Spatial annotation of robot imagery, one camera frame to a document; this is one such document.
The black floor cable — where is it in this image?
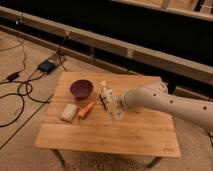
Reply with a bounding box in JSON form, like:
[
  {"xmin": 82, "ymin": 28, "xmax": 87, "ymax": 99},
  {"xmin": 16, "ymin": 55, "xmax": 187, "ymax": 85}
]
[{"xmin": 0, "ymin": 39, "xmax": 56, "ymax": 128}]

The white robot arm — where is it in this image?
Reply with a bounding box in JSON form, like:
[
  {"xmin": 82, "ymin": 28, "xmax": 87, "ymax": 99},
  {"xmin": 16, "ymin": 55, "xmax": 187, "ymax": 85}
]
[{"xmin": 118, "ymin": 81, "xmax": 213, "ymax": 132}]

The wooden table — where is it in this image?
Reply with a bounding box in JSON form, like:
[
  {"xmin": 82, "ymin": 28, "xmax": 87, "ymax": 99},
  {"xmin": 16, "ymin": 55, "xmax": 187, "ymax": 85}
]
[{"xmin": 36, "ymin": 72, "xmax": 181, "ymax": 158}]

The white sponge block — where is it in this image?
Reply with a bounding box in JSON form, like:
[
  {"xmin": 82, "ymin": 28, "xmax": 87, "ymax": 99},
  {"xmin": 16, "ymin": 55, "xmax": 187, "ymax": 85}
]
[{"xmin": 61, "ymin": 104, "xmax": 78, "ymax": 122}]

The white plastic bottle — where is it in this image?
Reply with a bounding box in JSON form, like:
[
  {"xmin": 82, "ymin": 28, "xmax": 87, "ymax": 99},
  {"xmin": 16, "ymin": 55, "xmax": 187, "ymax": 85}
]
[{"xmin": 101, "ymin": 81, "xmax": 117, "ymax": 114}]

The purple bowl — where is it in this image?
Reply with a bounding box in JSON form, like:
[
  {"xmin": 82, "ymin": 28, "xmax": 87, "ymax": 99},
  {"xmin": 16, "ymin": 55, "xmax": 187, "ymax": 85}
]
[{"xmin": 70, "ymin": 79, "xmax": 93, "ymax": 98}]

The dark chocolate bar box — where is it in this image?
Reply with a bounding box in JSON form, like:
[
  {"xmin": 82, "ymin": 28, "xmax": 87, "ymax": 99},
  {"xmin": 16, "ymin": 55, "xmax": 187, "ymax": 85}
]
[{"xmin": 100, "ymin": 94, "xmax": 107, "ymax": 111}]

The blue power box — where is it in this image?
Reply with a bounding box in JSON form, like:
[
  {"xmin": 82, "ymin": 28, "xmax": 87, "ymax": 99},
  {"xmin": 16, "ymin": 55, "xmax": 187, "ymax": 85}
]
[{"xmin": 38, "ymin": 60, "xmax": 55, "ymax": 74}]

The orange carrot toy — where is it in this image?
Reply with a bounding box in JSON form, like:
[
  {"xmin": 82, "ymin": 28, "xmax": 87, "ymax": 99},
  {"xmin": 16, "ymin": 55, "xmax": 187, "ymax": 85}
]
[{"xmin": 78, "ymin": 101, "xmax": 95, "ymax": 118}]

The black power adapter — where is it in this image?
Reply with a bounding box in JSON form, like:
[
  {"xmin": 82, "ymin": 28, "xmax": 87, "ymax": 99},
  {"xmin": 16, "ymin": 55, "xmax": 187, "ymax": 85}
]
[{"xmin": 7, "ymin": 72, "xmax": 19, "ymax": 81}]

